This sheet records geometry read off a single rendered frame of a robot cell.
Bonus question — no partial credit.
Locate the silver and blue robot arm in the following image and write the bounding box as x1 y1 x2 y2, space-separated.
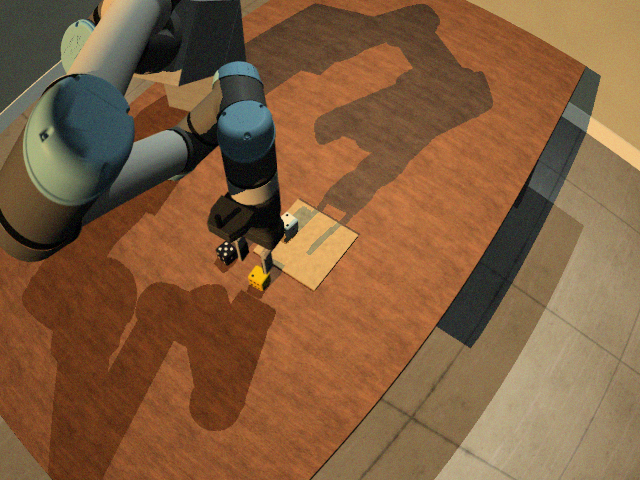
0 0 277 262

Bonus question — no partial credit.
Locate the white die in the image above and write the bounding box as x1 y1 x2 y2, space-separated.
281 212 298 237

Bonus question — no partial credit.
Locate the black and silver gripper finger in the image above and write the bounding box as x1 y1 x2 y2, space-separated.
234 236 249 262
260 248 273 275

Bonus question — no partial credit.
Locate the yellow die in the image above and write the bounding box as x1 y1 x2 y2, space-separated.
248 265 271 291

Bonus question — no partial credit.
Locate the tan square mat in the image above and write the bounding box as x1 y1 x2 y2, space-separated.
271 199 358 291

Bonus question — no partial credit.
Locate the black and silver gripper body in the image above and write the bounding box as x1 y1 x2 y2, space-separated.
207 170 285 250

